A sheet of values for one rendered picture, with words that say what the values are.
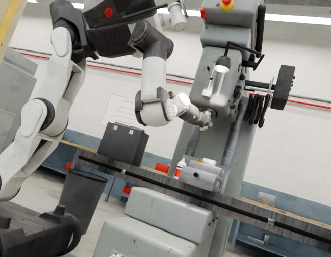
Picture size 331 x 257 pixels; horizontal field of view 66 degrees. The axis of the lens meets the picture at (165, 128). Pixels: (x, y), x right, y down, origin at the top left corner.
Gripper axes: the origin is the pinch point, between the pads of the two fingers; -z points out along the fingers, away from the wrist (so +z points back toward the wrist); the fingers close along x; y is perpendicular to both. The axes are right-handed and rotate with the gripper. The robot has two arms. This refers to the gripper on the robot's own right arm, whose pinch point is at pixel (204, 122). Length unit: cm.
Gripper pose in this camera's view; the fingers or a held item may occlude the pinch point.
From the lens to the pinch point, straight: 133.4
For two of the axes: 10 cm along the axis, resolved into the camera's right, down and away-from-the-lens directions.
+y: -3.1, 9.4, -1.6
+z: -6.5, -3.3, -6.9
